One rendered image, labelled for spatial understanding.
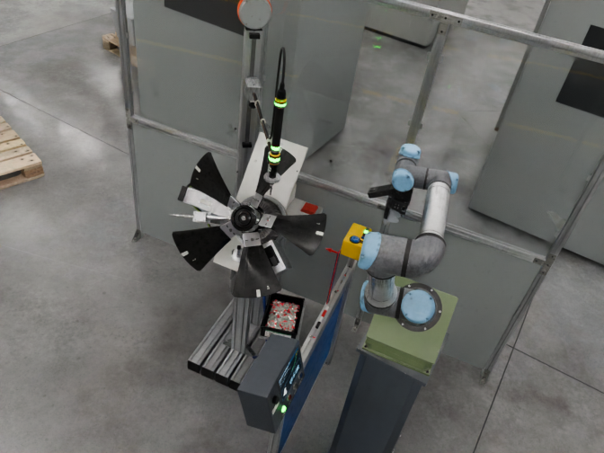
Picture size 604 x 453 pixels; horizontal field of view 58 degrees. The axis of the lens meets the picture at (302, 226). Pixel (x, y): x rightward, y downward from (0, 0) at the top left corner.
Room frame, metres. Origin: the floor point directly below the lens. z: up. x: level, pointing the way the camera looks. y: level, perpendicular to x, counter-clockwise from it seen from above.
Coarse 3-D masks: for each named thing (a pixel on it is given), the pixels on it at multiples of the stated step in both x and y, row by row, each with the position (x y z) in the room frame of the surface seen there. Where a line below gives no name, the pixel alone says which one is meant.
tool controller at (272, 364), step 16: (272, 336) 1.23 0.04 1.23; (272, 352) 1.15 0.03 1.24; (288, 352) 1.15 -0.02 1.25; (256, 368) 1.08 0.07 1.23; (272, 368) 1.08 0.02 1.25; (288, 368) 1.11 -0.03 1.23; (240, 384) 1.02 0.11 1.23; (256, 384) 1.02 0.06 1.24; (272, 384) 1.02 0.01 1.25; (288, 384) 1.08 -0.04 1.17; (240, 400) 0.99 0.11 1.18; (256, 400) 0.97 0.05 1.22; (272, 400) 0.98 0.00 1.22; (256, 416) 0.97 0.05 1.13; (272, 416) 0.96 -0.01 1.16; (272, 432) 0.95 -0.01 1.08
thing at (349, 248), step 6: (354, 228) 2.09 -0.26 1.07; (360, 228) 2.10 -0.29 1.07; (348, 234) 2.04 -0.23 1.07; (354, 234) 2.05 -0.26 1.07; (360, 234) 2.06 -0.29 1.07; (348, 240) 1.99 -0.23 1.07; (342, 246) 1.99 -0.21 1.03; (348, 246) 1.98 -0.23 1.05; (354, 246) 1.97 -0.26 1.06; (360, 246) 1.96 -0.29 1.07; (342, 252) 1.98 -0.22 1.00; (348, 252) 1.98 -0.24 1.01; (354, 252) 1.97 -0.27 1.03; (354, 258) 1.97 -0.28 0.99
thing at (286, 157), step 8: (264, 152) 2.14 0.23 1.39; (280, 152) 2.08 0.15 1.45; (288, 152) 2.06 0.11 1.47; (264, 160) 2.11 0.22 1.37; (280, 160) 2.04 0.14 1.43; (288, 160) 2.02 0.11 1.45; (264, 168) 2.07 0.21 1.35; (280, 168) 2.00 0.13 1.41; (288, 168) 1.99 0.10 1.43; (264, 184) 1.98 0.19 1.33; (264, 192) 1.94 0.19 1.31
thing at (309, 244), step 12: (288, 216) 1.93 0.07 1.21; (300, 216) 1.93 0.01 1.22; (312, 216) 1.93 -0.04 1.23; (324, 216) 1.93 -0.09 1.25; (276, 228) 1.83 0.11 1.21; (288, 228) 1.84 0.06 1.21; (300, 228) 1.85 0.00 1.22; (312, 228) 1.86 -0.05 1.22; (324, 228) 1.86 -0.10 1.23; (300, 240) 1.79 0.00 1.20; (312, 240) 1.80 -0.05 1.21; (312, 252) 1.75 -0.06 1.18
